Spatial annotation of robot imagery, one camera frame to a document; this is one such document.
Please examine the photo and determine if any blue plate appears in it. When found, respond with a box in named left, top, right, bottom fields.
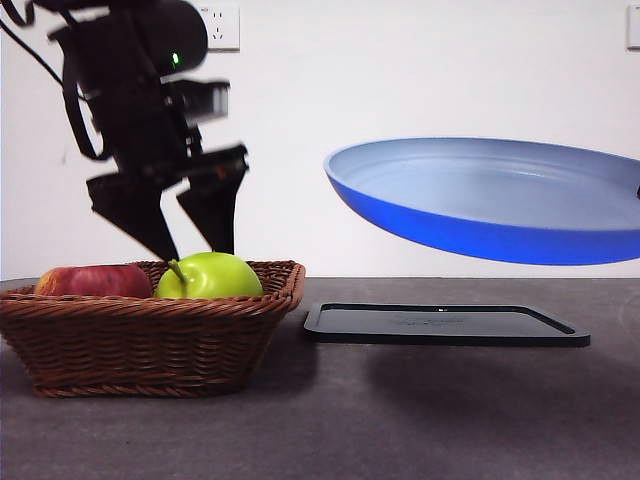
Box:
left=323, top=137, right=640, bottom=266

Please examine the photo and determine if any brown woven wicker basket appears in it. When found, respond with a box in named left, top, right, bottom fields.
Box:
left=0, top=259, right=307, bottom=400

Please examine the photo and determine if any green apple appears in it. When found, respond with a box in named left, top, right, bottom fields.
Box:
left=154, top=251, right=265, bottom=300

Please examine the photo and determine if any red apple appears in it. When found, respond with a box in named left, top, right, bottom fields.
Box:
left=33, top=264, right=153, bottom=300

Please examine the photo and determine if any black flat tray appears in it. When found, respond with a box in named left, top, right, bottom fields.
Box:
left=303, top=302, right=592, bottom=349

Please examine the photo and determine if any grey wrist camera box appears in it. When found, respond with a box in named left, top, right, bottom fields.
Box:
left=182, top=79, right=232, bottom=124

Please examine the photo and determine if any black cable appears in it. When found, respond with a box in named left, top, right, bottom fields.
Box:
left=0, top=0, right=66, bottom=89
left=61, top=74, right=109, bottom=161

